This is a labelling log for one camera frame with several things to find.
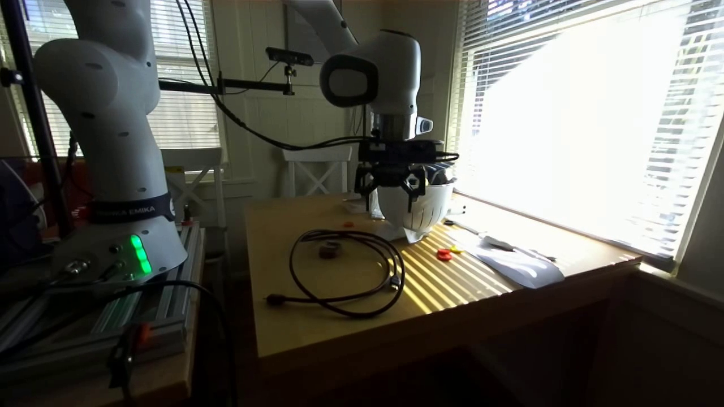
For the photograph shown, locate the dark blue bulky object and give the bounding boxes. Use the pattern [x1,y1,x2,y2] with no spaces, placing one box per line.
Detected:
[0,162,48,257]

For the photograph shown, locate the wooden table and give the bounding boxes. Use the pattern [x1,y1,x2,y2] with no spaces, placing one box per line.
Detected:
[243,190,643,407]

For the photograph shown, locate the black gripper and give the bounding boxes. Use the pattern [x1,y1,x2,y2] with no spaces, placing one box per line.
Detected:
[353,157,441,215]

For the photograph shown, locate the aluminium rail frame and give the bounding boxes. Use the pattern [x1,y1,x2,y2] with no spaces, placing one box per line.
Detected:
[0,223,209,388]

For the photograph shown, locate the white bowl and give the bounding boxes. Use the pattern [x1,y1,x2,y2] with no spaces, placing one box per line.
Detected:
[371,180,457,245]

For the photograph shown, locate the white window blinds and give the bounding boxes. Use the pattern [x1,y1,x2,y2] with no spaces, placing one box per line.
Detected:
[451,0,724,262]
[19,0,224,154]

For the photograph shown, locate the black boom bar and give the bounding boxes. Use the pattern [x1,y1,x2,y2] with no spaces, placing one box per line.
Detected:
[157,76,297,98]

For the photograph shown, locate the black arm cable harness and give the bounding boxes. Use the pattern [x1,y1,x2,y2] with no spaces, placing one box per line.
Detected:
[174,0,376,153]

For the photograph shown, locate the black camera on boom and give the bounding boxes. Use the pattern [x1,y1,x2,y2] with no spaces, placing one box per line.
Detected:
[264,46,314,69]

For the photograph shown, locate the thin black base cable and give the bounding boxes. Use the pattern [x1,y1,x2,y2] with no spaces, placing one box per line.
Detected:
[112,279,239,407]

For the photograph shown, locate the black stand pole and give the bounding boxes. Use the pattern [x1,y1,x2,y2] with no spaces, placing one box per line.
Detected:
[0,0,74,238]

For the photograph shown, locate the black USB cable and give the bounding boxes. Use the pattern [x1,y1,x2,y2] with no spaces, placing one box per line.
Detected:
[264,226,408,320]

